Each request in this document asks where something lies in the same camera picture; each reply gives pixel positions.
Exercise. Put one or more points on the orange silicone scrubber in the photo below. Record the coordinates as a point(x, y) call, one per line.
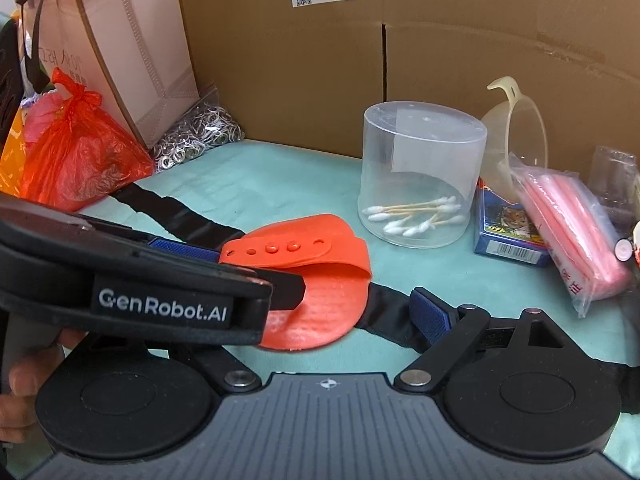
point(325, 240)

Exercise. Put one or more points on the clear plastic cup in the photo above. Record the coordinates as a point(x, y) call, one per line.
point(615, 180)

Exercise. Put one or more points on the beige plastic funnel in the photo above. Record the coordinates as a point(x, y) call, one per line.
point(522, 135)

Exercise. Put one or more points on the large cardboard box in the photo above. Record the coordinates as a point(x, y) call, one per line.
point(450, 50)

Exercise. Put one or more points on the pack of pink zip bags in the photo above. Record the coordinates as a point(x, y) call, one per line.
point(575, 230)

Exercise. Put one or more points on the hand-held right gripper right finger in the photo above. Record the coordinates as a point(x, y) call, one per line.
point(432, 317)

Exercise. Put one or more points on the blue playing card box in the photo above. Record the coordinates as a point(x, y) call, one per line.
point(505, 230)

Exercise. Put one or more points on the clear plastic cylinder container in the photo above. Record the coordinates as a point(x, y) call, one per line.
point(425, 150)

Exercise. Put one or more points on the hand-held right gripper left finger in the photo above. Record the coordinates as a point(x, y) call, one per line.
point(235, 377)

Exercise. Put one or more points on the person's left hand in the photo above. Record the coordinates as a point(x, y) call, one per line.
point(30, 375)

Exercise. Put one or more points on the orange plastic bag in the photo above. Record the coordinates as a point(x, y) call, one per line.
point(12, 160)

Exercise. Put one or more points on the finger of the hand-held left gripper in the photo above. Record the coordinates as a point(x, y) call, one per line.
point(287, 287)
point(182, 250)

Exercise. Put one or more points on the bunch of cotton swabs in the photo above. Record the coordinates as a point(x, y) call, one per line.
point(415, 215)

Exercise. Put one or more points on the black bag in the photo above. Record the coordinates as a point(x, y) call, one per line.
point(7, 80)

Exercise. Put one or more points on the beige paper shopping bag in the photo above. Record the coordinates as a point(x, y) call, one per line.
point(140, 50)

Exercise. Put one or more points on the red plastic bag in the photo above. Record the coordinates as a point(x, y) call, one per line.
point(80, 155)

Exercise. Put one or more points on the teal cloth with black stripe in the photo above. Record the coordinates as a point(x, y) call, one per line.
point(300, 185)

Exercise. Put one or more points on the bag of metal washers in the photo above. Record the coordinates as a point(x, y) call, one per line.
point(200, 135)

